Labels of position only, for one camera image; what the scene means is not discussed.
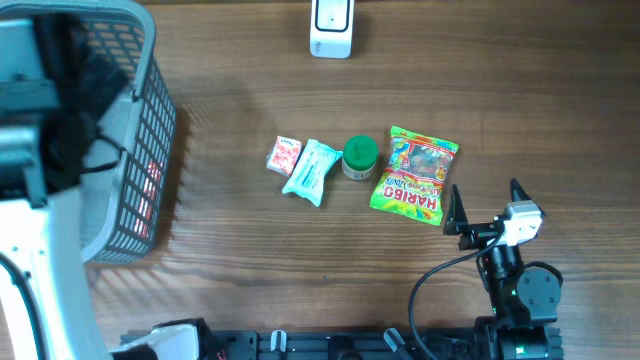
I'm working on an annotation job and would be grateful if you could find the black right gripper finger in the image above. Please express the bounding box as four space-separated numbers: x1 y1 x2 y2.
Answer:
443 184 469 235
509 178 545 217

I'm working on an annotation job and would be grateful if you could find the green lid jar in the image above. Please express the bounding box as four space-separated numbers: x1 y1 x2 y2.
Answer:
342 134 379 181

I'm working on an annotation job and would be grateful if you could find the mint green wipes pack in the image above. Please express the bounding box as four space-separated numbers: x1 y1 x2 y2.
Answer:
282 139 343 207

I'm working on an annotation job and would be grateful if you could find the red white tissue pack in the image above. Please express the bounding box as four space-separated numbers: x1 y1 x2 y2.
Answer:
266 136 303 177

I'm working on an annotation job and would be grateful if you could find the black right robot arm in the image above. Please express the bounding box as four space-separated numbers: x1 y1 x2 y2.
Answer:
443 179 564 360

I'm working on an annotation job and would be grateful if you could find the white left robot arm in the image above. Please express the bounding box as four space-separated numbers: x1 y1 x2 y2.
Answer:
1 12 128 359

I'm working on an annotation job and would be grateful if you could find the white barcode scanner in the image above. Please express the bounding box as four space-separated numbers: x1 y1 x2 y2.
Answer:
309 0 355 59

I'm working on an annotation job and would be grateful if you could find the Haribo gummy candy bag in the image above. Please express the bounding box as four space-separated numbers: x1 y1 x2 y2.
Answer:
370 126 459 226

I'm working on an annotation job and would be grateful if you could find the grey plastic shopping basket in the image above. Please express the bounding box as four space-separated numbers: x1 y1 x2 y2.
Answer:
1 0 176 264

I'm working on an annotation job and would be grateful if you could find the red package in basket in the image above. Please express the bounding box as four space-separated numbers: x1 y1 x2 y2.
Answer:
133 161 162 239

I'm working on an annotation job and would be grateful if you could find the black camera cable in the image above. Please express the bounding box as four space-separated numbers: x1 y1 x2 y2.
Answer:
408 230 505 360

